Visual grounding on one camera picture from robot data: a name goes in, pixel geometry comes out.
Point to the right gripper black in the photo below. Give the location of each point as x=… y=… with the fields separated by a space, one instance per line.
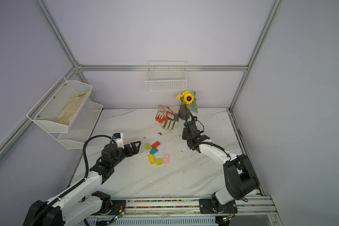
x=183 y=136

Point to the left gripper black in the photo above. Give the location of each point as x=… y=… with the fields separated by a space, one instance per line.
x=135 y=150

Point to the red block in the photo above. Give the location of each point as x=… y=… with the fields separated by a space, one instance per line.
x=156 y=144

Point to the pink block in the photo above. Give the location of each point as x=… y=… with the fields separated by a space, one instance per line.
x=166 y=158

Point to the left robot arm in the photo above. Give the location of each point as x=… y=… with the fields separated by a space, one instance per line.
x=82 y=199

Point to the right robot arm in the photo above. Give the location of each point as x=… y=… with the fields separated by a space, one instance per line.
x=239 y=174

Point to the teal block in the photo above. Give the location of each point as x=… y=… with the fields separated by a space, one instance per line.
x=153 y=151

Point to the yellow long block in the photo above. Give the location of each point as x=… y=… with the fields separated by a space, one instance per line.
x=152 y=159

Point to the dark ribbed glass vase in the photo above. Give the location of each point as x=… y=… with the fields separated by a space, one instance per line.
x=184 y=112

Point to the green white work glove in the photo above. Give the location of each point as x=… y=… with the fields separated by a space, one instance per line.
x=172 y=124

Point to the orange white work glove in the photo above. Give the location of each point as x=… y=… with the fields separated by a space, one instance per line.
x=163 y=114

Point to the yellow sunflower bouquet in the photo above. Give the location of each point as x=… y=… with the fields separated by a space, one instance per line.
x=188 y=101

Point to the beige cloth in shelf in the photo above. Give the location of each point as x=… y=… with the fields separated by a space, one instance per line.
x=72 y=106

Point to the white two-tier mesh shelf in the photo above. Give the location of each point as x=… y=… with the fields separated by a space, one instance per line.
x=44 y=113

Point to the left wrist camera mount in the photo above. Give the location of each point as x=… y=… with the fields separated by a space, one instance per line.
x=118 y=138

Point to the white wire wall basket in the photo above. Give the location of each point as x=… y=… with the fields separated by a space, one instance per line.
x=166 y=76

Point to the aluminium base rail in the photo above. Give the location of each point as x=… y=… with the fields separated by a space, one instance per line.
x=195 y=211

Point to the aluminium cage frame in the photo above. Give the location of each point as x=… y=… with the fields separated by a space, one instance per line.
x=76 y=68

